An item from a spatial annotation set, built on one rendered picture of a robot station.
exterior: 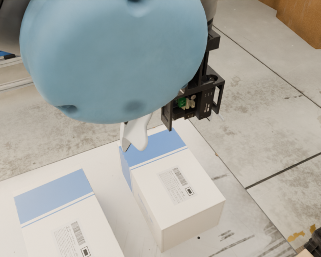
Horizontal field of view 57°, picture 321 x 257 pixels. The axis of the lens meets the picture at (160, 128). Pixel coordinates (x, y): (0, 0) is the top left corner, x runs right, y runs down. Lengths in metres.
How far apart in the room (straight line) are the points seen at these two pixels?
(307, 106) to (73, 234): 1.77
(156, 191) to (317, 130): 1.51
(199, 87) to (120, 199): 0.35
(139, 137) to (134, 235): 0.24
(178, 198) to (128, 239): 0.13
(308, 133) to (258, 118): 0.28
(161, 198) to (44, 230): 0.19
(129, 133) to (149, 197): 0.14
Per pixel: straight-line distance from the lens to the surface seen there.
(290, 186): 1.59
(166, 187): 0.51
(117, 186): 0.63
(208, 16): 0.30
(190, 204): 0.50
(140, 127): 0.39
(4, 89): 2.02
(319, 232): 1.16
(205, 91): 0.34
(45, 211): 0.52
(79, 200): 0.52
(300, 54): 2.56
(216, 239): 0.58
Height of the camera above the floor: 1.22
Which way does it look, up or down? 46 degrees down
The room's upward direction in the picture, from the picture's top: straight up
